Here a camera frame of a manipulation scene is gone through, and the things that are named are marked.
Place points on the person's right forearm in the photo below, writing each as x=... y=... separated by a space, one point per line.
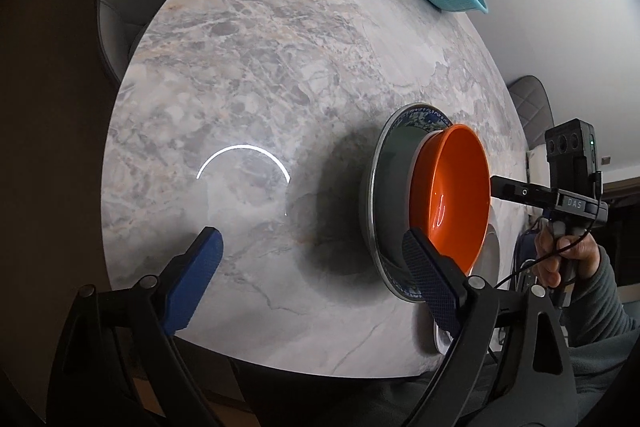
x=607 y=302

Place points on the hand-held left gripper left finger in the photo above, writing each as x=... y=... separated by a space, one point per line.
x=200 y=277

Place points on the orange bowl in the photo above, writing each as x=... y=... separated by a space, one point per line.
x=450 y=187

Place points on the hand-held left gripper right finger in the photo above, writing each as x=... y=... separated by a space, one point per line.
x=430 y=277

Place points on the person's grey clothing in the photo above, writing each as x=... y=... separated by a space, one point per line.
x=600 y=387

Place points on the person's right hand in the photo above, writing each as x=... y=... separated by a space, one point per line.
x=547 y=257

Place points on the green blue-patterned dish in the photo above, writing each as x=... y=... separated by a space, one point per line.
x=392 y=187

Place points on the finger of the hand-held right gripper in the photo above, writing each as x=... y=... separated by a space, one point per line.
x=520 y=192

